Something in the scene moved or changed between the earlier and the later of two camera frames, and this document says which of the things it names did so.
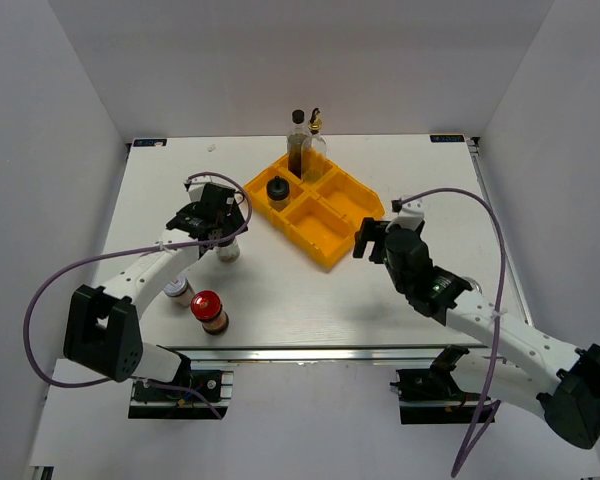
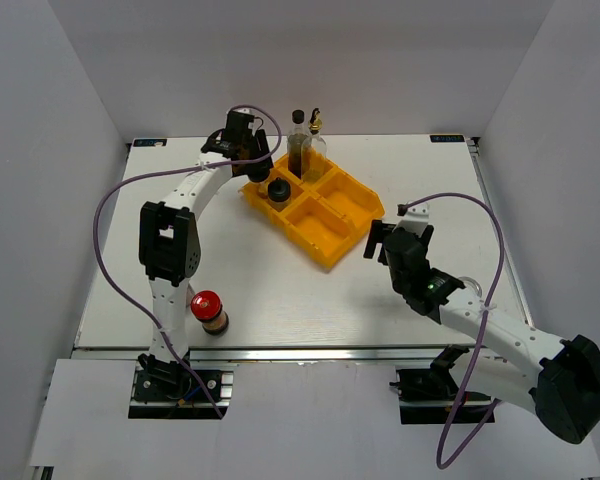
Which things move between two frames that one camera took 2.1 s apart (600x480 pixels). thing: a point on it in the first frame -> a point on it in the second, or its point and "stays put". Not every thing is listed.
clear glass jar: x=476 y=287 stays put
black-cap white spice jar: x=278 y=191 stays put
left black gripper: x=233 y=221 -> x=263 y=151
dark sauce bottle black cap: x=294 y=143 stays put
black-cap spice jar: x=229 y=253 -> x=258 y=174
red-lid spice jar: x=207 y=308 stays put
